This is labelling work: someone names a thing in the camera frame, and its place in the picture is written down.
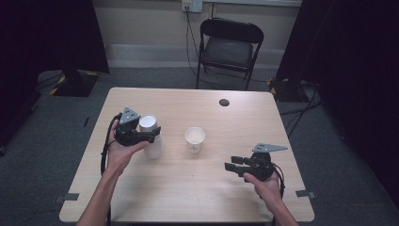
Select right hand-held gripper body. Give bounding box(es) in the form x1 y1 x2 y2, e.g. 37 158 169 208
244 142 289 183

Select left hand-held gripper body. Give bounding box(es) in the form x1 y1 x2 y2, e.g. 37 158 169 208
114 106 149 147

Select single printed white cup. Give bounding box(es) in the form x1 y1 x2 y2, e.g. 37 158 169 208
184 126 207 154

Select person's left hand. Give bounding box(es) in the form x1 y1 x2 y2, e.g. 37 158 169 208
105 120 151 177

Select person's right hand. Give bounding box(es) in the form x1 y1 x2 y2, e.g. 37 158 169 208
243 171 282 215

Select grey tape strip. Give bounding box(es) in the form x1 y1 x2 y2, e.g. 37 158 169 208
54 192 80 203
295 189 316 200

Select black stand base yellow tape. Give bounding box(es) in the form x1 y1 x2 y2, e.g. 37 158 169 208
268 76 304 104
49 69 101 98

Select black folding chair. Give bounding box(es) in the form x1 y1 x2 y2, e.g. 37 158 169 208
195 17 265 91

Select dark curtain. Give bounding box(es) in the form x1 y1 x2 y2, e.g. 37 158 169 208
276 0 399 199
0 0 110 150

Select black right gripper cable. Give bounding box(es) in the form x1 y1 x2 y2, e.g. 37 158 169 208
271 163 286 200

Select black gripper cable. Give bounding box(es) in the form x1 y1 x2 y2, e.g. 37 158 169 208
271 163 286 200
100 112 124 226

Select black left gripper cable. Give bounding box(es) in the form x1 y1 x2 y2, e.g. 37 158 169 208
100 112 124 226

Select black floor cables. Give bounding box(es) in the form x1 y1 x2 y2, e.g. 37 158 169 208
279 80 324 139

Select black wall socket cable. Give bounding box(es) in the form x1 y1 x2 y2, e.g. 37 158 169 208
185 5 201 78

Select white wall socket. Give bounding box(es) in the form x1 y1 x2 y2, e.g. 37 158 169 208
181 0 204 14

